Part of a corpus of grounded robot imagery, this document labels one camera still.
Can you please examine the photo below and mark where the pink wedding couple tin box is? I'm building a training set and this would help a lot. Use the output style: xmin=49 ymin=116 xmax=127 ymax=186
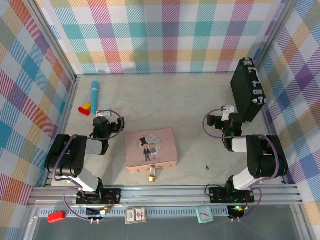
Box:
xmin=124 ymin=127 xmax=179 ymax=173

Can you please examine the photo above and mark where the small brass padlock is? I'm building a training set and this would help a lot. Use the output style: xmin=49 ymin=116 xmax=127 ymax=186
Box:
xmin=148 ymin=165 xmax=158 ymax=183

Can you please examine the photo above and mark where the red and yellow toy block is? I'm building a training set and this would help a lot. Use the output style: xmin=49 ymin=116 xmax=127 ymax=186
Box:
xmin=78 ymin=103 xmax=92 ymax=117

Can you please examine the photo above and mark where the light blue marker pen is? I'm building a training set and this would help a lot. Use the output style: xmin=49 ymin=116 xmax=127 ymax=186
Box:
xmin=90 ymin=80 xmax=100 ymax=116

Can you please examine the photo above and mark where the black briefcase with silver trim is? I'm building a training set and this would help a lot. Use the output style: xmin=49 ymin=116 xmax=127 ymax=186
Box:
xmin=230 ymin=57 xmax=267 ymax=124

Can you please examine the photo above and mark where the black right controller board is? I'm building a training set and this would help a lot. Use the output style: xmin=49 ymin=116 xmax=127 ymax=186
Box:
xmin=227 ymin=204 xmax=247 ymax=217

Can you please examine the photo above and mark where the black controller board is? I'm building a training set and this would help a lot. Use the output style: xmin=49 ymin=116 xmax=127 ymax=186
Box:
xmin=227 ymin=204 xmax=247 ymax=217
xmin=86 ymin=206 xmax=112 ymax=217

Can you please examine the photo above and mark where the black left controller board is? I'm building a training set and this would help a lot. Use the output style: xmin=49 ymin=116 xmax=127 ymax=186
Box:
xmin=86 ymin=206 xmax=112 ymax=217

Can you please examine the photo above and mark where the playing card box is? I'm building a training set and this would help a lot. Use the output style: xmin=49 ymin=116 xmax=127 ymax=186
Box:
xmin=124 ymin=206 xmax=148 ymax=225

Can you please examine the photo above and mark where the small teal alarm clock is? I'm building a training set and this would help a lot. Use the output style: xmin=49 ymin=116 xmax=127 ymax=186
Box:
xmin=195 ymin=207 xmax=215 ymax=224

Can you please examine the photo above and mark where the red rectangular block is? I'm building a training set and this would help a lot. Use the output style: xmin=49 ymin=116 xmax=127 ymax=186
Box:
xmin=47 ymin=211 xmax=67 ymax=223

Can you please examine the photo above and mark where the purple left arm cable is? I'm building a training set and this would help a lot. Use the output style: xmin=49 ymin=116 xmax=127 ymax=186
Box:
xmin=52 ymin=109 xmax=125 ymax=222

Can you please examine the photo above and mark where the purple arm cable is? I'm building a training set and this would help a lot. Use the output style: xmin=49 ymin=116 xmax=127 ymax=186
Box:
xmin=52 ymin=109 xmax=125 ymax=222
xmin=202 ymin=107 xmax=281 ymax=222

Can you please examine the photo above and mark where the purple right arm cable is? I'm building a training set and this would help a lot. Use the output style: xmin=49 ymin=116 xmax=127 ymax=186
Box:
xmin=202 ymin=107 xmax=281 ymax=222

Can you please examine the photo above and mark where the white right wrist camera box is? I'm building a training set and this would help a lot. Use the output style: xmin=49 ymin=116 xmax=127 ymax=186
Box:
xmin=221 ymin=104 xmax=236 ymax=121

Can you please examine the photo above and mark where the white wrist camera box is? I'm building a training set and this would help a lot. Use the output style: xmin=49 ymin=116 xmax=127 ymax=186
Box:
xmin=221 ymin=104 xmax=236 ymax=121
xmin=96 ymin=107 xmax=112 ymax=117

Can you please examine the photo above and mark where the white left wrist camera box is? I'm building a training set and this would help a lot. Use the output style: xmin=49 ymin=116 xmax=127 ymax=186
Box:
xmin=96 ymin=107 xmax=112 ymax=117

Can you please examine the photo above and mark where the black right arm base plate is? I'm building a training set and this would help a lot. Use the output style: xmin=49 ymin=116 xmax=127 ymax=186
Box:
xmin=208 ymin=186 xmax=256 ymax=204

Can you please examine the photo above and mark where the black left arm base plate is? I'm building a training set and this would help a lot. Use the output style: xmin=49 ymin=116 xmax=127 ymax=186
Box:
xmin=75 ymin=187 xmax=122 ymax=206

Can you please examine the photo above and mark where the aluminium frame rail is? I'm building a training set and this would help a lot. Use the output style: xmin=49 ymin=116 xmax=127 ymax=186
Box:
xmin=27 ymin=184 xmax=305 ymax=207

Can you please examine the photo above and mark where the slotted grey cable duct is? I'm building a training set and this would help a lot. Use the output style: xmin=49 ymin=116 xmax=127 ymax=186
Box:
xmin=38 ymin=207 xmax=233 ymax=218

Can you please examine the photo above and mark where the aluminium corner post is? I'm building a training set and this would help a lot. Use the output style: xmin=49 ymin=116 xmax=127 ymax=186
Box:
xmin=23 ymin=0 xmax=81 ymax=83
xmin=254 ymin=0 xmax=301 ymax=73

